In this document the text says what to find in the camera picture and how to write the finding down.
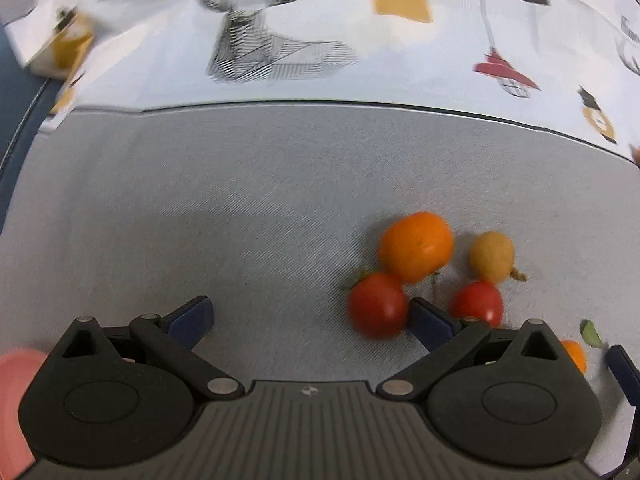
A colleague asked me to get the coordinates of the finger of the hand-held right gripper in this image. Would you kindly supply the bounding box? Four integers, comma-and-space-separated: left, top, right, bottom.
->
606, 344, 640, 413

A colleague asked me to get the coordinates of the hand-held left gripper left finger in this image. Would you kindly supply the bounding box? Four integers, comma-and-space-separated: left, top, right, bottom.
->
50, 296, 246, 403

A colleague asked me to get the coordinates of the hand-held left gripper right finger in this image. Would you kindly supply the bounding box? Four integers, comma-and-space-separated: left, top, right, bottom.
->
376, 296, 573, 403

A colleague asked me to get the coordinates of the large red tomato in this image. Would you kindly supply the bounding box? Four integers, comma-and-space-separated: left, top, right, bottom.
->
345, 271, 410, 341

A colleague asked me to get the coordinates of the orange mandarin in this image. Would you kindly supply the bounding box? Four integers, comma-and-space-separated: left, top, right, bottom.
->
378, 211, 455, 284

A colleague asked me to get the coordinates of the yellow-brown round fruit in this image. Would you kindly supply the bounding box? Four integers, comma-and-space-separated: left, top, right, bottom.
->
469, 231, 528, 283

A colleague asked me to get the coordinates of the pink round plate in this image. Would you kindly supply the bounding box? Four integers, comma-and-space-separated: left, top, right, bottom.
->
0, 349, 51, 480

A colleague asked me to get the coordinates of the green leaf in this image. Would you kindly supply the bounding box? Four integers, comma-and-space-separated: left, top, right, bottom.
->
580, 319, 608, 348

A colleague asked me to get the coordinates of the small orange kumquat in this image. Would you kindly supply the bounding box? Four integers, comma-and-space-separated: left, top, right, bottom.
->
559, 339, 588, 376

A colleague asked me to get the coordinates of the small red tomato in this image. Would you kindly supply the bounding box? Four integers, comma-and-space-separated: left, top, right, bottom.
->
449, 281, 505, 328

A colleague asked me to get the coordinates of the grey bed cover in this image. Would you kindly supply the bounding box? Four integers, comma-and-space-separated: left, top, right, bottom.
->
0, 102, 640, 480

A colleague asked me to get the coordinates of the blue cushion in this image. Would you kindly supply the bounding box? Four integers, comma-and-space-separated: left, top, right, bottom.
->
0, 25, 51, 241

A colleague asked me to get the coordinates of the white printed bed sheet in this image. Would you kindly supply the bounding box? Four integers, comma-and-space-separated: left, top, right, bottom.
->
0, 0, 640, 161

